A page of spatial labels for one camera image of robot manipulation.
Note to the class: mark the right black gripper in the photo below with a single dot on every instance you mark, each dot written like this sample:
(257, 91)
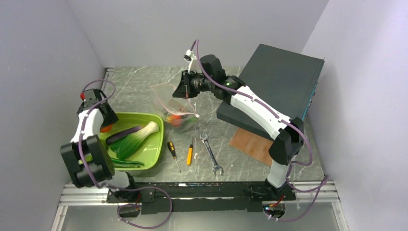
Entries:
(184, 90)

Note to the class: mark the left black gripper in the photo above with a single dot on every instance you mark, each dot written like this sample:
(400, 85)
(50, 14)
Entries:
(111, 117)

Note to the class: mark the clear zip top bag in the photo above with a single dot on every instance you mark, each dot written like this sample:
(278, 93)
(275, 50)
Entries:
(162, 102)

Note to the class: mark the red bell pepper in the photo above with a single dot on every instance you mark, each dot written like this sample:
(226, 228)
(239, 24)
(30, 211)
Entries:
(174, 120)

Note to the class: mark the orange fruit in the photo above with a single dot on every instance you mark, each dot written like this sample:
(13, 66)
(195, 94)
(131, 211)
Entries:
(106, 128)

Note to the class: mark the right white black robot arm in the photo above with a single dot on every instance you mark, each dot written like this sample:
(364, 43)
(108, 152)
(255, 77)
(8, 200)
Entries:
(206, 74)

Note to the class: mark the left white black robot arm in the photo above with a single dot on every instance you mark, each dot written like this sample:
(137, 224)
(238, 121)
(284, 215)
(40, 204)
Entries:
(85, 156)

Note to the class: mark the purple eggplant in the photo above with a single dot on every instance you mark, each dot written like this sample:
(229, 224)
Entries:
(111, 139)

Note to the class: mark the black yellow screwdriver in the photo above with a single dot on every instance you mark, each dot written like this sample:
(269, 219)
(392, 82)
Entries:
(172, 150)

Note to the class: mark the green bok choy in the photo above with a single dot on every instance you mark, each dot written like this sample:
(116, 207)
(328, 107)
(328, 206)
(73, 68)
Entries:
(126, 146)

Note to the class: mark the orange utility knife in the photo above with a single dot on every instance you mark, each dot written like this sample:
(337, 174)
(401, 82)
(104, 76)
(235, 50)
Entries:
(189, 154)

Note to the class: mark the dark green cucumber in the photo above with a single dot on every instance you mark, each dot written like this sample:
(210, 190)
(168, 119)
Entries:
(126, 163)

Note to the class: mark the green plastic tray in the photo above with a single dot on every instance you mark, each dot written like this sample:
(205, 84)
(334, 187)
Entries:
(149, 152)

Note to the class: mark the silver open-end wrench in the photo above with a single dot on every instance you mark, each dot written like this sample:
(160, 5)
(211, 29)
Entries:
(216, 167)

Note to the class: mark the brown wooden board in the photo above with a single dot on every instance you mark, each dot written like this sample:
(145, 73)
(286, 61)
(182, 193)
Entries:
(253, 145)

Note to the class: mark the large dark grey box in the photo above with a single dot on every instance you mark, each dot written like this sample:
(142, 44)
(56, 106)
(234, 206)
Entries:
(283, 79)

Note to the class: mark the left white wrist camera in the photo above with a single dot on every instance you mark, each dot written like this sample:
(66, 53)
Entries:
(91, 96)

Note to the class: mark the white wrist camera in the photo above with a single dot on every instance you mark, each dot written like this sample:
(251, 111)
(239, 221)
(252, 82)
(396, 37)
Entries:
(91, 96)
(193, 62)

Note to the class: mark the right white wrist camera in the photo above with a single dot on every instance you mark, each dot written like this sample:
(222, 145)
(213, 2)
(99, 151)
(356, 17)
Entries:
(193, 62)

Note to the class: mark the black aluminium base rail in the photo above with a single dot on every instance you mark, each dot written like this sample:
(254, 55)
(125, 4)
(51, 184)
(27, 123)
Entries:
(202, 206)

